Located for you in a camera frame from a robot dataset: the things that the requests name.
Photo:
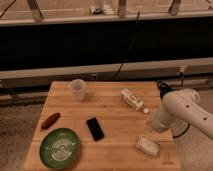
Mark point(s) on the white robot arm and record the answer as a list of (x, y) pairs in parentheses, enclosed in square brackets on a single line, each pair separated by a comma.
[(182, 104)]

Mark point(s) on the red brown sausage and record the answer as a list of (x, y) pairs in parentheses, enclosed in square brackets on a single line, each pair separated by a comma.
[(50, 121)]

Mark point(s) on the black smartphone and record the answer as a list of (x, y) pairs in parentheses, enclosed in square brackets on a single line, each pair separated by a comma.
[(95, 129)]

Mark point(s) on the blue power adapter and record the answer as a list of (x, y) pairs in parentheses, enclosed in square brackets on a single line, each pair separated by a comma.
[(164, 89)]

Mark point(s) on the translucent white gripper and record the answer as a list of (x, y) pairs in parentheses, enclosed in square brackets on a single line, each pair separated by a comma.
[(154, 123)]

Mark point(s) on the green patterned plate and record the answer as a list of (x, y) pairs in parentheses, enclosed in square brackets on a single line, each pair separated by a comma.
[(59, 149)]

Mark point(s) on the white plastic bottle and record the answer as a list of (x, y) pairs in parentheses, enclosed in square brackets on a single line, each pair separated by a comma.
[(132, 100)]

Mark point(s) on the white wall plug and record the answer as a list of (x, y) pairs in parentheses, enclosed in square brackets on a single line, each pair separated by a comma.
[(182, 69)]

